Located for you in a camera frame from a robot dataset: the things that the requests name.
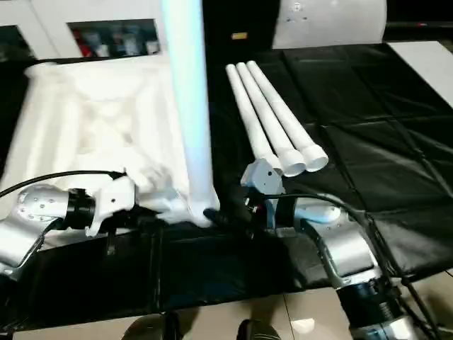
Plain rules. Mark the white plastic table top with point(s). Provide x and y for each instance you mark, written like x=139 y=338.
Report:
x=92 y=127

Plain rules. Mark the white plastic table leg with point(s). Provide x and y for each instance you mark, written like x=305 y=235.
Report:
x=251 y=120
x=290 y=117
x=272 y=120
x=191 y=106

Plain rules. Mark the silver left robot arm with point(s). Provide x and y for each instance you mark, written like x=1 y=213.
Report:
x=28 y=223

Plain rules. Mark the dark left robot foot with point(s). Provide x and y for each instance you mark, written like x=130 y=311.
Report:
x=152 y=327

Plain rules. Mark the dark robot foot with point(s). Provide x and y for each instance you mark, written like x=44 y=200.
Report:
x=152 y=327
x=258 y=330

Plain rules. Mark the dark right robot foot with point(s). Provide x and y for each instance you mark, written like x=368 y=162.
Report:
x=258 y=330

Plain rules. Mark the black work mat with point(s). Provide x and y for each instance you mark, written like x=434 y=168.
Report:
x=368 y=142

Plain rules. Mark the small bottles on shelf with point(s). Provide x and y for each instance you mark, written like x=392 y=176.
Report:
x=117 y=41

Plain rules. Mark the small yellow label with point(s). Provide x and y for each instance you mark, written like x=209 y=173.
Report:
x=238 y=35

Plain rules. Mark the black cabinet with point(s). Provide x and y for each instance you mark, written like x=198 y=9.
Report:
x=233 y=21

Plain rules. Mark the white plastic bag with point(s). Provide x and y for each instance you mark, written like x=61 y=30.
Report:
x=333 y=21

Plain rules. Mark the white cabinet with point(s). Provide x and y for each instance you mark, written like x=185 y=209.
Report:
x=49 y=21

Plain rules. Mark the white flat sheet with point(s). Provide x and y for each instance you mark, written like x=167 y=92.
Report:
x=425 y=67

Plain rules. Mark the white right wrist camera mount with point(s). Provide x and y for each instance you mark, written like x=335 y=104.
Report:
x=262 y=177

